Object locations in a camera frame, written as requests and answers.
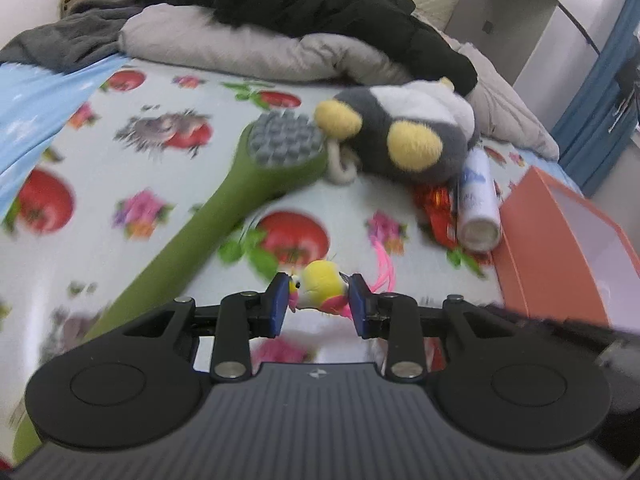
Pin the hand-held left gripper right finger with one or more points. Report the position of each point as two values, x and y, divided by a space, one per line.
357 305

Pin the green massage hammer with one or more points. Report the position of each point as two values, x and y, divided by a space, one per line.
210 210

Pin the white spray can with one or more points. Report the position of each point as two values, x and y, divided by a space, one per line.
477 195

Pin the yellow pink plush toy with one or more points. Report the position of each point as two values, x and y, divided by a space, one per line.
320 285

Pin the tomato printed mat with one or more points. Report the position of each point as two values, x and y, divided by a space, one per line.
150 170

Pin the grey penguin plush toy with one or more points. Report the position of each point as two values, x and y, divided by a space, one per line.
380 110

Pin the dark grey cloth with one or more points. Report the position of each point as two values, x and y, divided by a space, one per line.
65 35

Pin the blue curtain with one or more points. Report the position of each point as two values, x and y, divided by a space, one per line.
595 110

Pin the beige quilt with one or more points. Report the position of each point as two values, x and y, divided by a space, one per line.
225 45

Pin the orange cardboard box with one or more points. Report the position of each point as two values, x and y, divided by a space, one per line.
540 240

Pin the red packet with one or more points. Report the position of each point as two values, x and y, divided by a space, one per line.
440 210

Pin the black jacket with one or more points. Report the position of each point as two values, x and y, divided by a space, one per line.
325 5

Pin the blue bedsheet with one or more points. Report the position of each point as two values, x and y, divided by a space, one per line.
35 95

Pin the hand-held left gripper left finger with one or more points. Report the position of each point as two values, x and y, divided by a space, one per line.
280 305

